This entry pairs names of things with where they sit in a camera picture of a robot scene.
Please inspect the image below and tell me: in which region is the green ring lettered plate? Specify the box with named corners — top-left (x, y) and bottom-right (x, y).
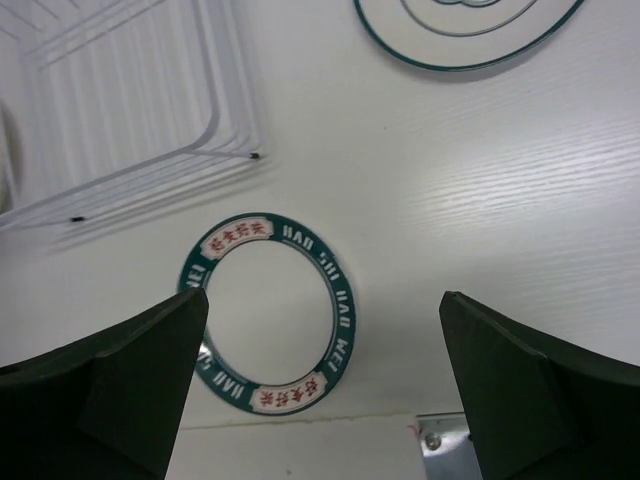
top-left (177, 212), bottom-right (357, 417)

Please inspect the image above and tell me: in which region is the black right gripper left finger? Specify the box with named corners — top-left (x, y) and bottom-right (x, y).
top-left (1, 288), bottom-right (208, 479)

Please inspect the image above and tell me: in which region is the white wire dish rack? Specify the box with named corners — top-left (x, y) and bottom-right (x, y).
top-left (1, 1), bottom-right (265, 230)

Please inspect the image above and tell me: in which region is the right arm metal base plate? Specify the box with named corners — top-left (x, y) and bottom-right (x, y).
top-left (417, 412), bottom-right (483, 480)

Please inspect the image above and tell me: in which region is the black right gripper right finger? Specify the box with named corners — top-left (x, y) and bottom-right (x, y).
top-left (439, 291), bottom-right (639, 479)

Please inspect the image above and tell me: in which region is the white plate green cloud motif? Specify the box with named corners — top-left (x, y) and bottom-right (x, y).
top-left (354, 0), bottom-right (583, 72)

